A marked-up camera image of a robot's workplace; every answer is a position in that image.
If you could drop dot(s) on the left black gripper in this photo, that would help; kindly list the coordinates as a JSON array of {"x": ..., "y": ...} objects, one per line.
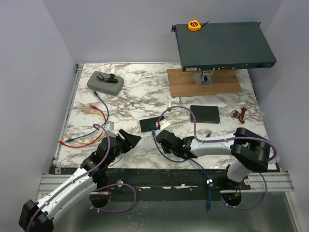
[{"x": 133, "y": 139}]

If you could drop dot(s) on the black TP-Link network switch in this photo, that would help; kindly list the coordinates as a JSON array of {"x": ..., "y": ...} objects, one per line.
[{"x": 206, "y": 114}]

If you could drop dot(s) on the red-brown handle tool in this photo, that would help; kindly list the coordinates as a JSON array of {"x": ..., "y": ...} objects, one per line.
[{"x": 239, "y": 115}]

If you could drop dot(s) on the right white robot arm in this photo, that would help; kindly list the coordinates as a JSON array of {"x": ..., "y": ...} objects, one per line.
[{"x": 250, "y": 150}]

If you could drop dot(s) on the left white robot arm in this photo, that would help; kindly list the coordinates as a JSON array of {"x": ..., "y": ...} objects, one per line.
[{"x": 42, "y": 215}]

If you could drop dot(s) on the white faucet pipe fitting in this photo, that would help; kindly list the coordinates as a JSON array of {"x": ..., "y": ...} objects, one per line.
[{"x": 172, "y": 100}]

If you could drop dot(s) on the grey case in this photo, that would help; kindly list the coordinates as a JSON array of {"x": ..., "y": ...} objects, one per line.
[{"x": 107, "y": 88}]

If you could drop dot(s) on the black T-shaped fitting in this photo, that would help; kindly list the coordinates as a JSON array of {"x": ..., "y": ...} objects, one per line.
[{"x": 111, "y": 79}]

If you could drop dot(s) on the wooden board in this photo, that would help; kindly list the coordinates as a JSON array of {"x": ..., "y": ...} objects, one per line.
[{"x": 188, "y": 84}]

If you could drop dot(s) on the grey metal stand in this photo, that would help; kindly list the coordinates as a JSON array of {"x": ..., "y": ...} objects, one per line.
[{"x": 204, "y": 78}]

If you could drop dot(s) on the dark green rack unit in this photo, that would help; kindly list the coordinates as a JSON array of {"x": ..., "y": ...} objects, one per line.
[{"x": 223, "y": 46}]

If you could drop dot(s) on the yellow tape measure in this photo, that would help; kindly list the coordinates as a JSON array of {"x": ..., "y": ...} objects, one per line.
[{"x": 194, "y": 25}]

